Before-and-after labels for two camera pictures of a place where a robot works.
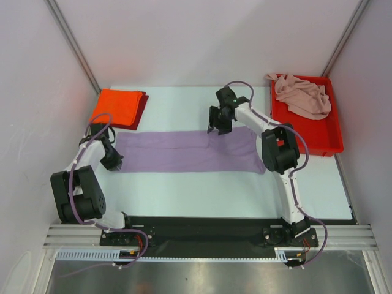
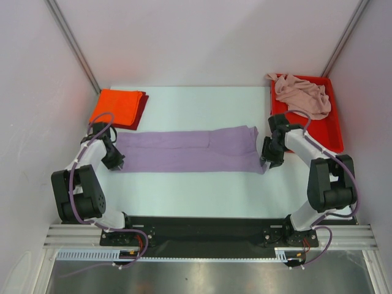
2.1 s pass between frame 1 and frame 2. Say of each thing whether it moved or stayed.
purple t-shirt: stayed
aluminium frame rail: stayed
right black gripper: moved
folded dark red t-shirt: stayed
